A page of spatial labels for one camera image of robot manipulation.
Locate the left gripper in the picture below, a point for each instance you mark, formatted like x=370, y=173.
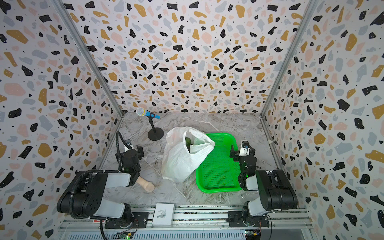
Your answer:
x=137, y=153

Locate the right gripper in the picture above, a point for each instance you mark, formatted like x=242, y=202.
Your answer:
x=246, y=161

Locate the green round fruit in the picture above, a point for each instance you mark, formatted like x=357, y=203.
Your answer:
x=188, y=142

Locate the green plastic basket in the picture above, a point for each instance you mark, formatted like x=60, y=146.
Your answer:
x=219, y=173

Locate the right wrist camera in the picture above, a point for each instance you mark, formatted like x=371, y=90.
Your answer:
x=245, y=149

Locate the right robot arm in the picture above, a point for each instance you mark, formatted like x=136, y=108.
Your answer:
x=274, y=189

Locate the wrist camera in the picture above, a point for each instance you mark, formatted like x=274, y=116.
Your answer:
x=245, y=149
x=128, y=144

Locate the toy microphone on stand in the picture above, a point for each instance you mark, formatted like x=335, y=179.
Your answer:
x=155, y=133

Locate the white plastic bag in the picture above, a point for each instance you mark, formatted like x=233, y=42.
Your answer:
x=179, y=162

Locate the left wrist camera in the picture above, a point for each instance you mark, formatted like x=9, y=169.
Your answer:
x=128, y=144

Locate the wooden rolling pin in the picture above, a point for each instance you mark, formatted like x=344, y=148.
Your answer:
x=146, y=185

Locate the aluminium rail base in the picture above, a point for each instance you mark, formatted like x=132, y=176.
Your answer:
x=197, y=223

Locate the white label box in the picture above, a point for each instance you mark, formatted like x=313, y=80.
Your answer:
x=163, y=215

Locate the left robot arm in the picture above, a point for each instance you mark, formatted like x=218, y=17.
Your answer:
x=84, y=197

